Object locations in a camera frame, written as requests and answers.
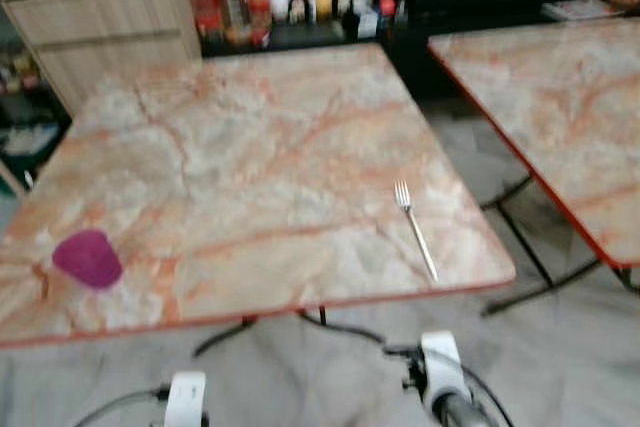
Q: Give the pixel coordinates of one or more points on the black haired doll head figurine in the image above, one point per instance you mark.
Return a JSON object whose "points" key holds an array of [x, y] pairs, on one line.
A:
{"points": [[342, 3], [299, 7]]}

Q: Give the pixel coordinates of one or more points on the small white box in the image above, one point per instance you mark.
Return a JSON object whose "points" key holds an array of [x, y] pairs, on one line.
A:
{"points": [[366, 20]]}

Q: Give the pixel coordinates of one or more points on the black metal table leg frame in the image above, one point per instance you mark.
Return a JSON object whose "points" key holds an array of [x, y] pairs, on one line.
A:
{"points": [[530, 247], [228, 335]]}

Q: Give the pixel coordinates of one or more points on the flat printed magazine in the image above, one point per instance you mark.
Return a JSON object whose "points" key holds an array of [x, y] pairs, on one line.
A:
{"points": [[580, 10]]}

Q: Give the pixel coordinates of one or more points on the short red lid snack jar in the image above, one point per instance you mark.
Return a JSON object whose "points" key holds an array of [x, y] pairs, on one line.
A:
{"points": [[259, 22]]}

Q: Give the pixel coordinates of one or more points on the silver metal fork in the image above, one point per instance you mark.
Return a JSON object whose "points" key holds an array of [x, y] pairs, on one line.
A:
{"points": [[415, 230]]}

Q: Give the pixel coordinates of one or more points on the dark open shelf unit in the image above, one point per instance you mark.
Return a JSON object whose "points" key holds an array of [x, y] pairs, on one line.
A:
{"points": [[25, 137]]}

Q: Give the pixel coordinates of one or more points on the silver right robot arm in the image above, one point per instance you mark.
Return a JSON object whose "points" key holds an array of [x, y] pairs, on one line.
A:
{"points": [[462, 414]]}

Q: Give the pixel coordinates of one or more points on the small red pink container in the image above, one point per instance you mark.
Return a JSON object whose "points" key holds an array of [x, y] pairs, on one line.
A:
{"points": [[387, 15]]}

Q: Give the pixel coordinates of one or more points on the orange round figurine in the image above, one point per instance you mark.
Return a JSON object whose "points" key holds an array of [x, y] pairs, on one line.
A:
{"points": [[322, 3]]}

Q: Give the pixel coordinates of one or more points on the light wooden cabinet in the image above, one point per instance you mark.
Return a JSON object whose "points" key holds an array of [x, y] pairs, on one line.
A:
{"points": [[110, 32]]}

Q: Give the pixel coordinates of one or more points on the purple plastic cup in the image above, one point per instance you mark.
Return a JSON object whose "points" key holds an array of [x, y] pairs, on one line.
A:
{"points": [[88, 259]]}

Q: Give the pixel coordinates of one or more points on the white round figurine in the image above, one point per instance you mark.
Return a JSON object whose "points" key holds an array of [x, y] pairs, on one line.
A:
{"points": [[279, 5]]}

